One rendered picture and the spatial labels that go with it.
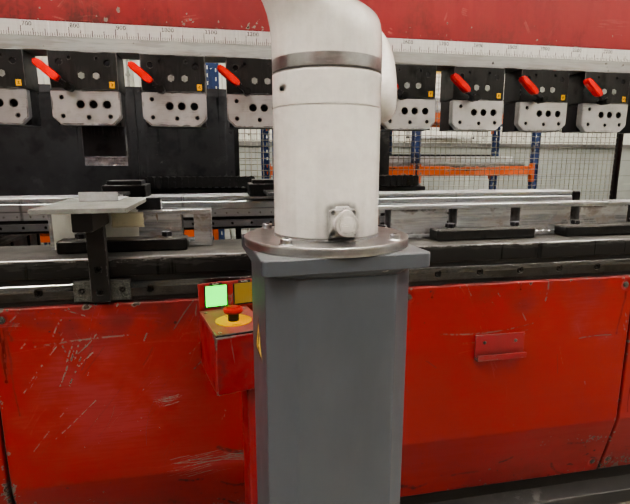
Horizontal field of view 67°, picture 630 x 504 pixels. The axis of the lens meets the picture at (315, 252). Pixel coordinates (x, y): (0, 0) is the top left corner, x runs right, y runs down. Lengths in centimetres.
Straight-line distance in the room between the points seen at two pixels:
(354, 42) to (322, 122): 8
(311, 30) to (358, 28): 5
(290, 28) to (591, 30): 123
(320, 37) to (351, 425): 40
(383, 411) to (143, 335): 78
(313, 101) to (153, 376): 91
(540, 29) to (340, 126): 111
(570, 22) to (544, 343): 90
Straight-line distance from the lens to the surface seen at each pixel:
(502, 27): 149
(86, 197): 121
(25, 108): 131
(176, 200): 152
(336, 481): 59
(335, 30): 51
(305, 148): 49
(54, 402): 133
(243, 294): 105
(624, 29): 172
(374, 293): 50
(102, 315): 122
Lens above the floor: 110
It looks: 11 degrees down
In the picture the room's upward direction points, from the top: straight up
